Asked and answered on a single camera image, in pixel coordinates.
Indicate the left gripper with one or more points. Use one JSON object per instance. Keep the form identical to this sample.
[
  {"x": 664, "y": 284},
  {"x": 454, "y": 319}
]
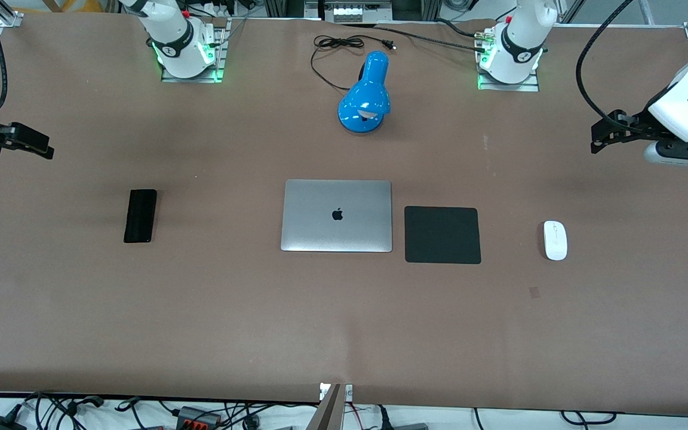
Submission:
[{"x": 635, "y": 124}]

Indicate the black orange connector block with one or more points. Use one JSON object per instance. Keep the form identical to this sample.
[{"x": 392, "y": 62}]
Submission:
[{"x": 197, "y": 417}]

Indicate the white computer mouse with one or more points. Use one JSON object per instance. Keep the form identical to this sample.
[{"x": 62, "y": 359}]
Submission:
[{"x": 555, "y": 240}]

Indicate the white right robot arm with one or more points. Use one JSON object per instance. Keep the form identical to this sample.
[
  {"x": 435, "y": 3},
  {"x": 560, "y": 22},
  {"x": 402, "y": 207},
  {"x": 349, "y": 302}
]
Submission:
[{"x": 177, "y": 36}]

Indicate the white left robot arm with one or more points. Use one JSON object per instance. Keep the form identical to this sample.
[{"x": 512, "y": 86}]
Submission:
[{"x": 517, "y": 42}]

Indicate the blue desk lamp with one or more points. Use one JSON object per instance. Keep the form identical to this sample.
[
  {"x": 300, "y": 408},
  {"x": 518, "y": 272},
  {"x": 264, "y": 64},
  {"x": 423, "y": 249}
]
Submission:
[{"x": 365, "y": 98}]

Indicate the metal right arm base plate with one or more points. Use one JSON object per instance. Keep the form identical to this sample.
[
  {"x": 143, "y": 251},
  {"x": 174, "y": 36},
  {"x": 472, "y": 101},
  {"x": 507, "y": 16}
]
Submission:
[{"x": 192, "y": 77}]

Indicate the white power strip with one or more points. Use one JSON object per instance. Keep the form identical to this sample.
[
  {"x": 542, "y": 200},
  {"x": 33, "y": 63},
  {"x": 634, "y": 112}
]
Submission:
[{"x": 359, "y": 11}]

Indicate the black smartphone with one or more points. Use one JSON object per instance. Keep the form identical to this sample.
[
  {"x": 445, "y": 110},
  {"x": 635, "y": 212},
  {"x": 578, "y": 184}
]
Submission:
[{"x": 140, "y": 215}]

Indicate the metal camera stand post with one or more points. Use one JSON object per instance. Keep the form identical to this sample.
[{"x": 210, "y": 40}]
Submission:
[{"x": 333, "y": 409}]

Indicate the silver closed laptop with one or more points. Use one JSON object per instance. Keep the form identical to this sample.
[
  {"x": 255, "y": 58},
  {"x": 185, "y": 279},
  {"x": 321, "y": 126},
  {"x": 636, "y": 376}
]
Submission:
[{"x": 337, "y": 215}]

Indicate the black mouse pad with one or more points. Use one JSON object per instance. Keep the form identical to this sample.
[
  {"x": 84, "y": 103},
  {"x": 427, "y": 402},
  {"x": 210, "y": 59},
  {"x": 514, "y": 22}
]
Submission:
[{"x": 442, "y": 235}]

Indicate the black power adapter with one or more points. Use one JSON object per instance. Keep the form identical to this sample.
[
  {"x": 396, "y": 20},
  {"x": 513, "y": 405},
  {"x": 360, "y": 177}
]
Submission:
[{"x": 2, "y": 423}]

